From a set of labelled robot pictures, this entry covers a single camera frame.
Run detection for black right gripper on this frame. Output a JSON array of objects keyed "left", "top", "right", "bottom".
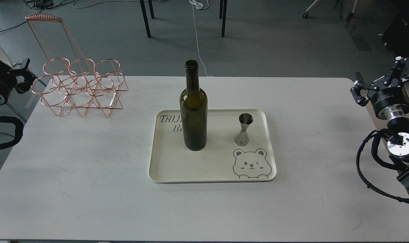
[{"left": 350, "top": 56, "right": 409, "bottom": 119}]

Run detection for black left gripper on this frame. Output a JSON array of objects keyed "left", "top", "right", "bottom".
[{"left": 0, "top": 58, "right": 37, "bottom": 98}]

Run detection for steel double jigger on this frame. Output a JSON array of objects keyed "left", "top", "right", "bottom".
[{"left": 235, "top": 113, "right": 253, "bottom": 146}]

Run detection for dark green wine bottle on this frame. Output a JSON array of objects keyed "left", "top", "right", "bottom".
[{"left": 179, "top": 60, "right": 208, "bottom": 151}]

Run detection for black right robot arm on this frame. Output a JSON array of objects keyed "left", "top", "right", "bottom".
[{"left": 350, "top": 56, "right": 409, "bottom": 204}]

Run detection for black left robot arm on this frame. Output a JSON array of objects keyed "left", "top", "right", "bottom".
[{"left": 0, "top": 58, "right": 37, "bottom": 151}]

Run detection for black equipment case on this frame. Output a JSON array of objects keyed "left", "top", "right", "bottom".
[{"left": 382, "top": 7, "right": 409, "bottom": 57}]

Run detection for office chair base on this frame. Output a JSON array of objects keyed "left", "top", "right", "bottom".
[{"left": 302, "top": 0, "right": 360, "bottom": 21}]

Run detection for black table legs left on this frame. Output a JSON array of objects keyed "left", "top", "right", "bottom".
[{"left": 139, "top": 0, "right": 155, "bottom": 38}]

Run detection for black table legs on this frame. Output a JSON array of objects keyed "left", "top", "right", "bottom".
[
  {"left": 139, "top": 0, "right": 155, "bottom": 38},
  {"left": 219, "top": 0, "right": 228, "bottom": 37}
]

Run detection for black table legs right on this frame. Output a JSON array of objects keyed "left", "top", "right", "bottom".
[{"left": 219, "top": 0, "right": 228, "bottom": 37}]

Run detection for cream tray with bear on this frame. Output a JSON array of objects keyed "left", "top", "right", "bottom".
[{"left": 148, "top": 109, "right": 277, "bottom": 184}]

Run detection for copper wire bottle rack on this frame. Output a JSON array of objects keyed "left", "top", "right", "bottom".
[{"left": 25, "top": 13, "right": 129, "bottom": 117}]

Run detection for black cables on floor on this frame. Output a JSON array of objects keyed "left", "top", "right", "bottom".
[{"left": 0, "top": 0, "right": 76, "bottom": 34}]

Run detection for white cable on floor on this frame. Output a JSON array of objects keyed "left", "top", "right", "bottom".
[{"left": 189, "top": 0, "right": 214, "bottom": 77}]

